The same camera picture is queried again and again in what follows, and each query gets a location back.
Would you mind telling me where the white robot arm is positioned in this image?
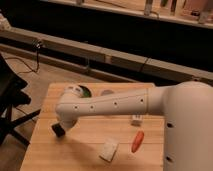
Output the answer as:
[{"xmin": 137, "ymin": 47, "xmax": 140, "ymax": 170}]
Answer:
[{"xmin": 52, "ymin": 81, "xmax": 213, "ymax": 171}]

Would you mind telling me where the green round object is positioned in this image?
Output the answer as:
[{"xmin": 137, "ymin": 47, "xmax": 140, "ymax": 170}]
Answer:
[{"xmin": 81, "ymin": 86, "xmax": 92, "ymax": 98}]

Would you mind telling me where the white rectangular sponge block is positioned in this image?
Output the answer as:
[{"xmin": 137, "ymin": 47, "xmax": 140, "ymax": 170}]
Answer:
[{"xmin": 99, "ymin": 139, "xmax": 119, "ymax": 162}]

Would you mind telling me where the black office chair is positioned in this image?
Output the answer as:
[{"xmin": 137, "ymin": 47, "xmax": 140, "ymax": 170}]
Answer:
[{"xmin": 0, "ymin": 54, "xmax": 40, "ymax": 146}]

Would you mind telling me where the wooden table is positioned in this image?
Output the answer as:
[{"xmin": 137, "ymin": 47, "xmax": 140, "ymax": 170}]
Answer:
[{"xmin": 20, "ymin": 83, "xmax": 164, "ymax": 171}]

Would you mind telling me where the orange toy carrot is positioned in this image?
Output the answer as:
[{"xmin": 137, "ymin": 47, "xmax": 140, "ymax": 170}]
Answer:
[{"xmin": 131, "ymin": 131, "xmax": 144, "ymax": 153}]

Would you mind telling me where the black cable on floor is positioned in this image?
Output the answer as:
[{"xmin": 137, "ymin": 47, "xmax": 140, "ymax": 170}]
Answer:
[{"xmin": 3, "ymin": 39, "xmax": 44, "ymax": 75}]

